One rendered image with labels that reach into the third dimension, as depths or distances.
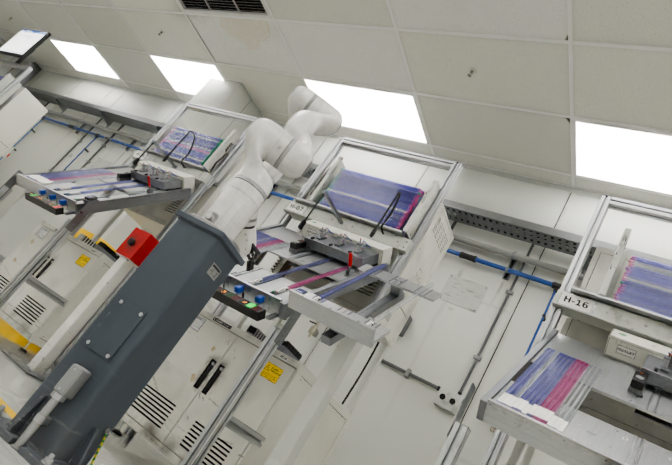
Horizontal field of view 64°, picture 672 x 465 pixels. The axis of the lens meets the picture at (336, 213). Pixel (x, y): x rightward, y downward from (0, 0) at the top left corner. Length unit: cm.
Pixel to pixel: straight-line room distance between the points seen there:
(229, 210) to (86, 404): 62
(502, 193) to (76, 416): 365
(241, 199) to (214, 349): 96
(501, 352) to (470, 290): 51
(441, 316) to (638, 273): 193
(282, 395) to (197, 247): 85
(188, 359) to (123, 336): 99
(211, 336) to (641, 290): 173
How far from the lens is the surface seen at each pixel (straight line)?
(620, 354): 220
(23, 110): 642
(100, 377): 153
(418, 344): 394
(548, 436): 161
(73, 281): 324
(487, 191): 456
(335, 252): 246
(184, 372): 248
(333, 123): 205
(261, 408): 222
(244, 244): 198
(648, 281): 233
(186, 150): 367
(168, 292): 153
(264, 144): 172
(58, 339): 278
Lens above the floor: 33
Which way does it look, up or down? 22 degrees up
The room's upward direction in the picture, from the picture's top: 35 degrees clockwise
